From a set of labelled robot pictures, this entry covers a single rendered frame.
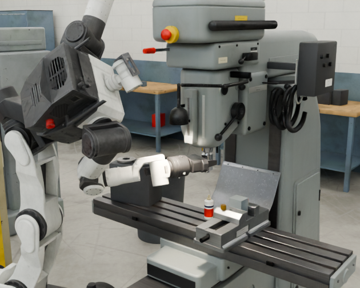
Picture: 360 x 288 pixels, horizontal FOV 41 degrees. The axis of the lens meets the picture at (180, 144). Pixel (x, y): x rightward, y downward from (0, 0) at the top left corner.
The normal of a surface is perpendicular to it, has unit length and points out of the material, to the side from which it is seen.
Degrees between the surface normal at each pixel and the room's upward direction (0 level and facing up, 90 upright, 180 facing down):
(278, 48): 90
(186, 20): 90
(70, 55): 60
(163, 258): 0
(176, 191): 94
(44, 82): 74
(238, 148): 90
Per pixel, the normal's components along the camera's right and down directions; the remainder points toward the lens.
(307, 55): -0.62, 0.19
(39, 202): -0.33, 0.23
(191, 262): 0.00, -0.97
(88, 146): -0.79, 0.14
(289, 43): 0.78, 0.15
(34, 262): -0.29, 0.62
